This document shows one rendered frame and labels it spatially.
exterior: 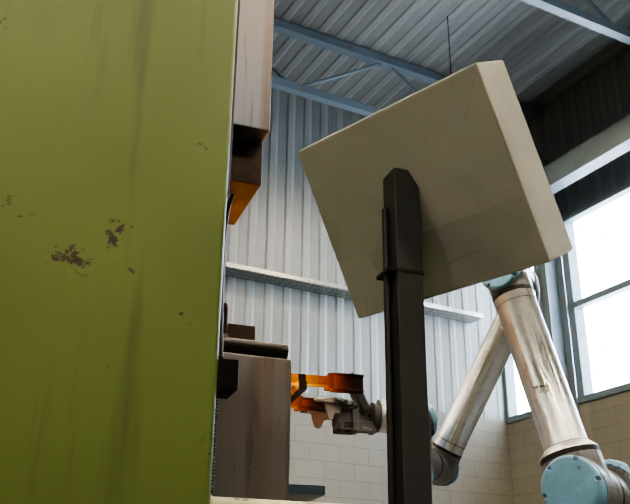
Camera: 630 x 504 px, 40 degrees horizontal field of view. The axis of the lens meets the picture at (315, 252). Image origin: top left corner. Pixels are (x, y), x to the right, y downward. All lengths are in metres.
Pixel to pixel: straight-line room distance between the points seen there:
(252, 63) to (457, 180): 0.69
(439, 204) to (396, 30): 9.85
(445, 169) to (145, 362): 0.49
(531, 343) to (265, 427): 1.00
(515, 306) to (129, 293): 1.37
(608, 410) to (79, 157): 9.84
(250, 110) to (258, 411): 0.59
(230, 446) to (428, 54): 10.20
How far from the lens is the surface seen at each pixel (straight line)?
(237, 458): 1.49
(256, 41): 1.81
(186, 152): 1.32
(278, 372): 1.54
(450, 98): 1.20
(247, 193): 1.74
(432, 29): 11.08
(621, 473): 2.39
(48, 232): 1.23
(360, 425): 2.40
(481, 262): 1.22
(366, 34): 11.10
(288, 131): 11.71
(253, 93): 1.74
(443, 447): 2.53
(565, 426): 2.26
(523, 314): 2.36
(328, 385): 2.14
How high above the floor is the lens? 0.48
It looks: 23 degrees up
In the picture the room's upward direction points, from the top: 1 degrees clockwise
